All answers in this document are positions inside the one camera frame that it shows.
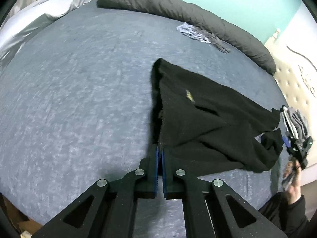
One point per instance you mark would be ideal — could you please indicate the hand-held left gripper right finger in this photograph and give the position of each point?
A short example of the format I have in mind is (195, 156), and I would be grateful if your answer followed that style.
(163, 173)

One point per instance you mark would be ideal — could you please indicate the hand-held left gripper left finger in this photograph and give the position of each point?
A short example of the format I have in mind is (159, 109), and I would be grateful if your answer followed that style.
(156, 173)

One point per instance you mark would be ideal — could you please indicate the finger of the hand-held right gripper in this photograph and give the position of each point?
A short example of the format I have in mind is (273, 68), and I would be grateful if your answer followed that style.
(286, 142)

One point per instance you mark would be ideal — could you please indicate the black garment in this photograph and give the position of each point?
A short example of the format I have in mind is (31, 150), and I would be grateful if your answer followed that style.
(203, 124)

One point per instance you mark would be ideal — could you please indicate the person's right forearm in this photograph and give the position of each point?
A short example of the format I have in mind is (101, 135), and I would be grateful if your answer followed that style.
(287, 215)

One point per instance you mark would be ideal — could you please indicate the person's right hand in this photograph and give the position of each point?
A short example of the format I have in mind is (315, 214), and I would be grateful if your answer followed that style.
(293, 183)

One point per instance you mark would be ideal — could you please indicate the dark grey folded garment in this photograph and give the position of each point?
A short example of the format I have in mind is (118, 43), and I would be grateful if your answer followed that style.
(301, 121)

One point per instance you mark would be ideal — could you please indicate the cream tufted bed headboard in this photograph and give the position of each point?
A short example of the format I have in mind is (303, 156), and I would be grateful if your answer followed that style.
(297, 79)

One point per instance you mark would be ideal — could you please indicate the small grey garment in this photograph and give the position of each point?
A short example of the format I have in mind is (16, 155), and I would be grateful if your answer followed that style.
(219, 44)

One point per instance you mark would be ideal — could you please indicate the light purple striped garment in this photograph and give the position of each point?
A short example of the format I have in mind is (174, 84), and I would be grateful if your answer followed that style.
(190, 31)

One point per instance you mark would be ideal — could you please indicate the grey rolled duvet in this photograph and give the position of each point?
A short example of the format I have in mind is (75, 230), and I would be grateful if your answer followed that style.
(173, 7)

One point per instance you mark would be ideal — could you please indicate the light grey sheet bundle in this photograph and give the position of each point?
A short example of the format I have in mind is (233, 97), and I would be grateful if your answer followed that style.
(37, 22)

